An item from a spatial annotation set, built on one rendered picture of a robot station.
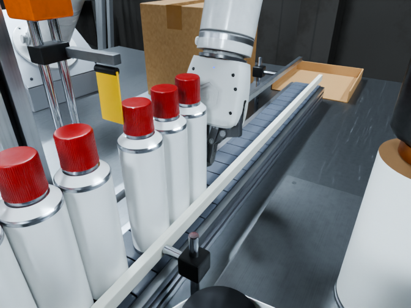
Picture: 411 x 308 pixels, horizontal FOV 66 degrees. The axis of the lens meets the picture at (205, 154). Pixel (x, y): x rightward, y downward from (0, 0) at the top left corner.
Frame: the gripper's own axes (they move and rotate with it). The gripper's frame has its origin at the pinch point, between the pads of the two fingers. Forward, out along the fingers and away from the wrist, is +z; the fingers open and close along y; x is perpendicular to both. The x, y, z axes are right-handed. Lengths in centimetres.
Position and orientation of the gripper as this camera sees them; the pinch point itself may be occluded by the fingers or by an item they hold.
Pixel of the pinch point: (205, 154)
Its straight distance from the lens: 52.2
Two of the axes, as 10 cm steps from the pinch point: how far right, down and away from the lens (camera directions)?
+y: 8.6, 2.6, -4.4
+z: -1.7, 9.6, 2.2
